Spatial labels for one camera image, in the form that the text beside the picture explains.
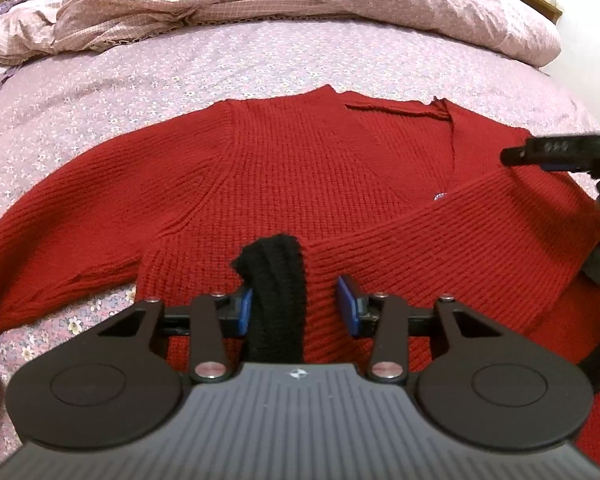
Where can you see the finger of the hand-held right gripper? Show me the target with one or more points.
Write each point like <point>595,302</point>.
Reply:
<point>555,151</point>

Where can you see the red knit cardigan black trim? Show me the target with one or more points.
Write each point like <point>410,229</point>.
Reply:
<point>300,170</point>

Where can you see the pink quilt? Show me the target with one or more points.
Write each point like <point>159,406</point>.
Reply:
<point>380,0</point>

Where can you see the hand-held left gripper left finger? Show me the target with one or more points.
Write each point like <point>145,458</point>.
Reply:
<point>243,312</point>

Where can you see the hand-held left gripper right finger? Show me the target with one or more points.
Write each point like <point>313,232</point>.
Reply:
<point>347,307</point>

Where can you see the pink floral bed sheet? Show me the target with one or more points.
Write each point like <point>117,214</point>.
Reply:
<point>130,85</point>

